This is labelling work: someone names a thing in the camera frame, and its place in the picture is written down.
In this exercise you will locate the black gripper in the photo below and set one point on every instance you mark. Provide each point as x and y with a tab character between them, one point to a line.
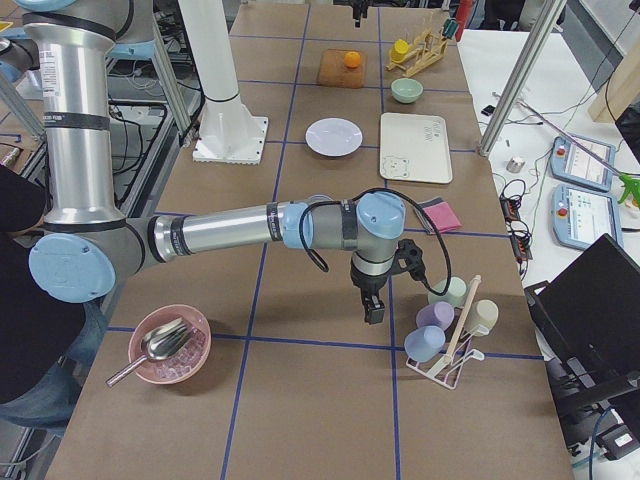
358	6
367	284

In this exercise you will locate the orange fruit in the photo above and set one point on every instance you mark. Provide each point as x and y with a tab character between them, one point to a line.
352	59

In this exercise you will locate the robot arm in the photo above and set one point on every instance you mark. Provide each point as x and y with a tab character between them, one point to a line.
89	245

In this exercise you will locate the cream bear tray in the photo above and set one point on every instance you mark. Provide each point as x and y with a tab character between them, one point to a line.
415	148

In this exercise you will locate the wooden cutting board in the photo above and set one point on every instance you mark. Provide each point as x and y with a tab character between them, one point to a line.
333	73

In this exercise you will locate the yellow mug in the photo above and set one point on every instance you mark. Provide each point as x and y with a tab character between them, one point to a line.
399	50

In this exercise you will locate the blue cup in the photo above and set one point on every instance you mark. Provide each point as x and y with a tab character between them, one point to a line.
424	343

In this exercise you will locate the purple cup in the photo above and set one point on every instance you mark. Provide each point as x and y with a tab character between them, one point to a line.
440	314

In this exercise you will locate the wooden dish rack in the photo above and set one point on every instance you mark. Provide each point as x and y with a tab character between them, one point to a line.
427	46

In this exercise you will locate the light green cup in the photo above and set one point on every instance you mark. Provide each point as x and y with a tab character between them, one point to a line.
455	292

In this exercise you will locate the green bowl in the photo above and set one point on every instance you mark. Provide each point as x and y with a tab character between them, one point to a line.
406	90

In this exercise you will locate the white cup rack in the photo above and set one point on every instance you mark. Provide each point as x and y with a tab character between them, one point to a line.
445	371

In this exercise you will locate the dark green cup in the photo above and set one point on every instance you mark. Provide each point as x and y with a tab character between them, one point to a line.
449	28

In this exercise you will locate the red cylinder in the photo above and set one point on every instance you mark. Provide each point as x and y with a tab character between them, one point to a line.
463	12

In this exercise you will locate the beige cup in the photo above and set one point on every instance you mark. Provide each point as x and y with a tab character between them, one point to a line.
483	313

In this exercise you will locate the pink cloth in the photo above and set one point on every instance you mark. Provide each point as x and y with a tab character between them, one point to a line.
443	216

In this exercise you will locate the grey cloth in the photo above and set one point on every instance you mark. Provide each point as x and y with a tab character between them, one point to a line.
425	220

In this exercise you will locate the white ribbed plate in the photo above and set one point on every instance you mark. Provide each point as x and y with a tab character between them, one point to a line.
333	137

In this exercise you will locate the small black device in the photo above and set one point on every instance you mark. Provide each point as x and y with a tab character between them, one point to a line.
488	110

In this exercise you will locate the black power strip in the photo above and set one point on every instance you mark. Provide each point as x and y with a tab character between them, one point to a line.
519	233

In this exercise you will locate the pink bowl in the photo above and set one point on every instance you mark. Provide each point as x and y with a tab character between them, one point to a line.
178	356

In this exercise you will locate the small metal cylinder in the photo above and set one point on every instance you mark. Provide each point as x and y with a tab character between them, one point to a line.
515	164

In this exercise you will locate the metal scoop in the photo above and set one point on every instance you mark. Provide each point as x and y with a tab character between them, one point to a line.
159	344

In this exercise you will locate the black laptop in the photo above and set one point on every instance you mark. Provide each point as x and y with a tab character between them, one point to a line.
590	311

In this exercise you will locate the near teach pendant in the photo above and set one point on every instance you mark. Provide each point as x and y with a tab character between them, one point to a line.
581	216

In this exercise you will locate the teach pendant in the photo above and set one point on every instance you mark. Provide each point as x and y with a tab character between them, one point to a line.
581	216
572	164

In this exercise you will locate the far teach pendant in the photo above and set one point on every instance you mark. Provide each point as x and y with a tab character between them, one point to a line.
572	164

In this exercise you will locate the person in black shirt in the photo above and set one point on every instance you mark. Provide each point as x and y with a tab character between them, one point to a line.
37	330

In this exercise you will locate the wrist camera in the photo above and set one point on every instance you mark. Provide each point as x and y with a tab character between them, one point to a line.
408	259

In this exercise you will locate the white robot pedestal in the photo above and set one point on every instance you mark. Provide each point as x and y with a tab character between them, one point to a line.
228	132

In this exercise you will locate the aluminium frame post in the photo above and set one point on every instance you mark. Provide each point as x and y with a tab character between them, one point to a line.
538	18

